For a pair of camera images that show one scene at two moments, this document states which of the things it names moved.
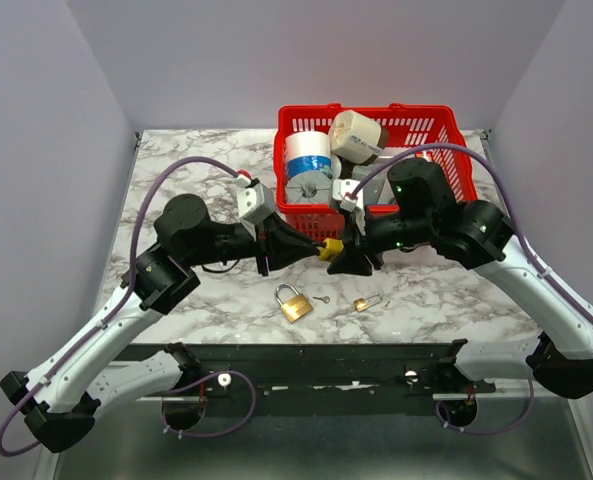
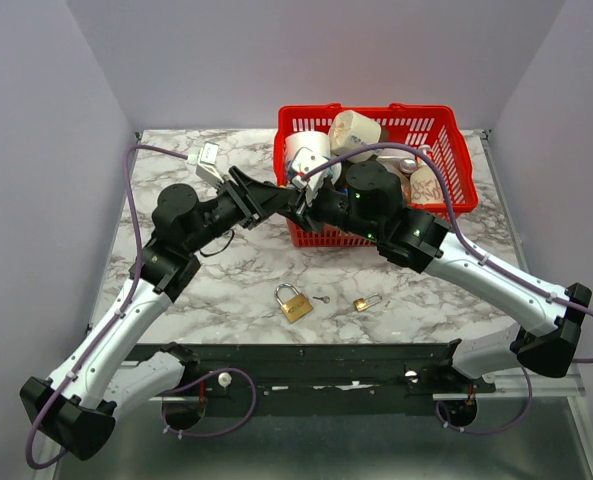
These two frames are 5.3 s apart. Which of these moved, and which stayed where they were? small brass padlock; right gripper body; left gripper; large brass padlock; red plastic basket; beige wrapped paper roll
Moved: left gripper; right gripper body
Stayed: large brass padlock; beige wrapped paper roll; red plastic basket; small brass padlock
